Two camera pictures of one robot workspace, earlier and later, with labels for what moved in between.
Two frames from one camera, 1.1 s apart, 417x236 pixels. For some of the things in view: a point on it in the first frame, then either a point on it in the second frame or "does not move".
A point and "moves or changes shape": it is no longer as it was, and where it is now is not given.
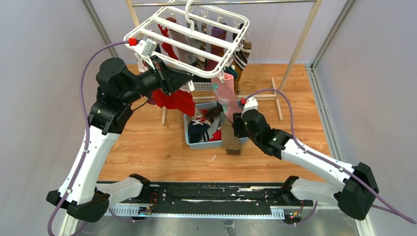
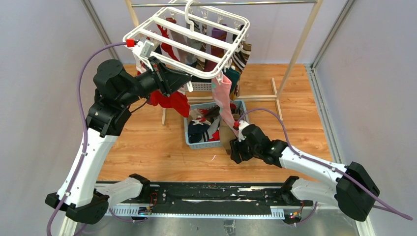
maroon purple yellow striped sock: (210, 65) does not move
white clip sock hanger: (187, 34) does not move
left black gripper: (170, 79) does not move
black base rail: (220, 200) does not move
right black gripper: (237, 125) -> (236, 146)
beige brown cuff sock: (231, 143) moves or changes shape
